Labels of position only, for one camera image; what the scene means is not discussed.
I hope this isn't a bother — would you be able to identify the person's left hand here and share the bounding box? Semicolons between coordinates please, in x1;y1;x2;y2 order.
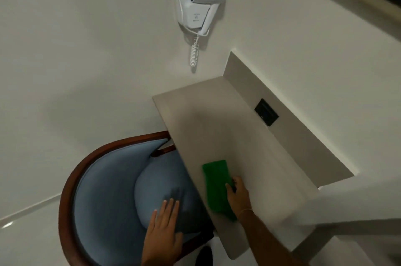
141;198;184;266

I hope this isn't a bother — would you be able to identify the person's right hand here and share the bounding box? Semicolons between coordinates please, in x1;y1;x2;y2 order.
225;176;253;221

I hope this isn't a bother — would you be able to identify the green cleaning cloth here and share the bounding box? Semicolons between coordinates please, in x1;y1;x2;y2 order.
202;159;238;222

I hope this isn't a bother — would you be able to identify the person's right forearm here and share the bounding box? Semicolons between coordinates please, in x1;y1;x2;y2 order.
239;210;309;266

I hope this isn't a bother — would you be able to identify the blue seat cushion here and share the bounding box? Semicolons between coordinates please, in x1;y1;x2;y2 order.
134;150;211;235

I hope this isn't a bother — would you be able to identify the black shoe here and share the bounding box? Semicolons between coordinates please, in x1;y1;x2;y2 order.
195;245;213;266

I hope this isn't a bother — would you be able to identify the wooden chair with blue upholstery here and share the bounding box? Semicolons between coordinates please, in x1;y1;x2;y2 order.
58;131;215;266

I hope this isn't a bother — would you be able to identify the black wall socket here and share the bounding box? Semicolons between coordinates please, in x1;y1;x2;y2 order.
254;98;279;127

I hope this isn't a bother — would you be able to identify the white coiled cord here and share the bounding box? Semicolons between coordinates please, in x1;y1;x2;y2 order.
189;34;201;68

